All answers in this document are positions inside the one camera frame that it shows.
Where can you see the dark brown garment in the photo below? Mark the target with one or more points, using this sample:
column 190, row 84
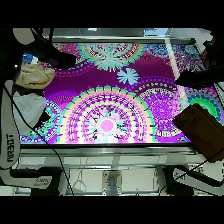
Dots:
column 28, row 90

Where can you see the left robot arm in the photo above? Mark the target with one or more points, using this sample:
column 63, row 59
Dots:
column 8, row 140

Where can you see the beige garment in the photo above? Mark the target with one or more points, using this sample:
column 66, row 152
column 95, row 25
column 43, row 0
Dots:
column 35, row 76

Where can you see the dark red garment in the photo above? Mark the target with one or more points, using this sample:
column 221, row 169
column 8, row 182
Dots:
column 43, row 119

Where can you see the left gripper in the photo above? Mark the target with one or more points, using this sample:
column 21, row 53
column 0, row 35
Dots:
column 63, row 59

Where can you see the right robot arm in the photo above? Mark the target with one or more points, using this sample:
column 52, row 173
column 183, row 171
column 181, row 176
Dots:
column 213, row 75

